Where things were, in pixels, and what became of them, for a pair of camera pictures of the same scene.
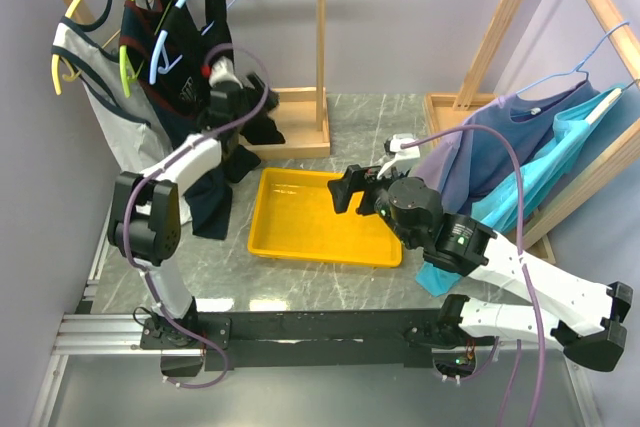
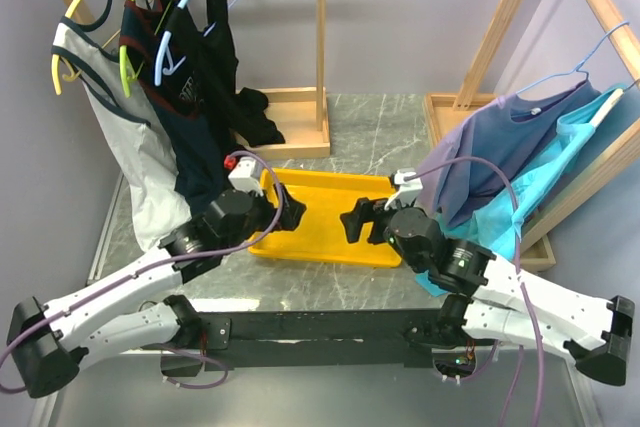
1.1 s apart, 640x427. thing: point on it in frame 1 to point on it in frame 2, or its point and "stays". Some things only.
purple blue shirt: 485,153 stays
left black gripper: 258,86 to 291,213
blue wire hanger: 577,69 stays
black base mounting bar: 336,339 stays
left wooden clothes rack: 301,114 stays
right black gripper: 352,182 to 363,212
